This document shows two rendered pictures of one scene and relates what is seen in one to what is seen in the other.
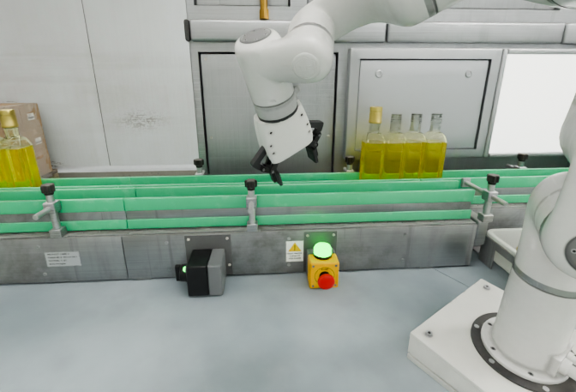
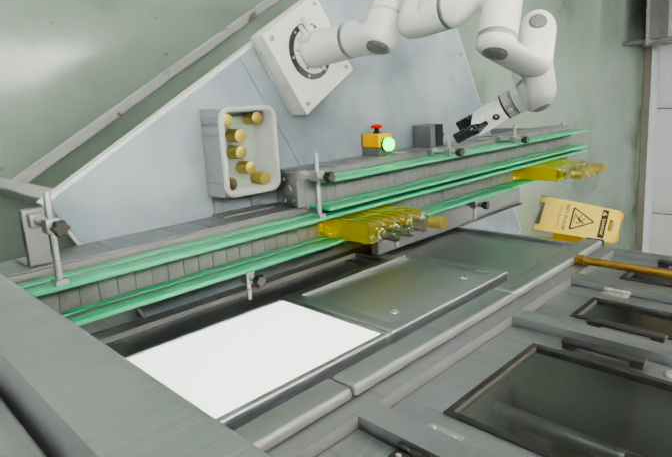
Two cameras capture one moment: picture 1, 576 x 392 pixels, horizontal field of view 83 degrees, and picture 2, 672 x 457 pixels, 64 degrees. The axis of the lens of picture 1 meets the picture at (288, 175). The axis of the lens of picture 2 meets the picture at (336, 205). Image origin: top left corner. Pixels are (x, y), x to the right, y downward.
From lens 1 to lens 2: 1.75 m
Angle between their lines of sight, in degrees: 70
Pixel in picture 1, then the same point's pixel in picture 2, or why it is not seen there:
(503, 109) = (316, 317)
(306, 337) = (377, 89)
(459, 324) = (331, 72)
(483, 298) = (313, 94)
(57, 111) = not seen: outside the picture
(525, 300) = not seen: hidden behind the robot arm
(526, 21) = (400, 373)
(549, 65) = (317, 355)
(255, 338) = (396, 90)
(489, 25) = (435, 335)
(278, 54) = not seen: hidden behind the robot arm
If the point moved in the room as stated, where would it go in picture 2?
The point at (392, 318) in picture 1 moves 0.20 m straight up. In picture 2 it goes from (339, 103) to (388, 100)
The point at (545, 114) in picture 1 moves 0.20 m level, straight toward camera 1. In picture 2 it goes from (257, 338) to (301, 251)
